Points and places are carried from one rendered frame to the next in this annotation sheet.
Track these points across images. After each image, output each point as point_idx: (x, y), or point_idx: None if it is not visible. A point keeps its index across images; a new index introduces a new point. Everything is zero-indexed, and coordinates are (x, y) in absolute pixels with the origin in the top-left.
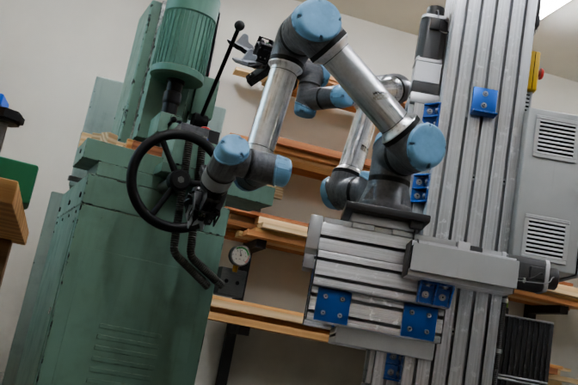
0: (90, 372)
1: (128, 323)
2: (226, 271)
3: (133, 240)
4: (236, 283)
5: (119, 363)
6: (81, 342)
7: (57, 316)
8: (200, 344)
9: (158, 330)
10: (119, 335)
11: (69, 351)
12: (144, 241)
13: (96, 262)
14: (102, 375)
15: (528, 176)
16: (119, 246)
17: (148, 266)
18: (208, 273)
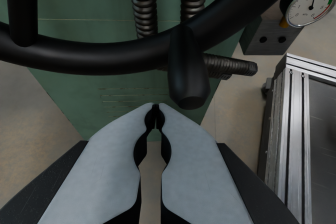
0: (109, 114)
1: (128, 84)
2: (267, 27)
3: None
4: (281, 40)
5: (133, 108)
6: (87, 101)
7: (48, 89)
8: (215, 87)
9: (165, 85)
10: (124, 93)
11: (80, 106)
12: None
13: (47, 36)
14: (121, 114)
15: None
16: (66, 5)
17: (130, 28)
18: (227, 72)
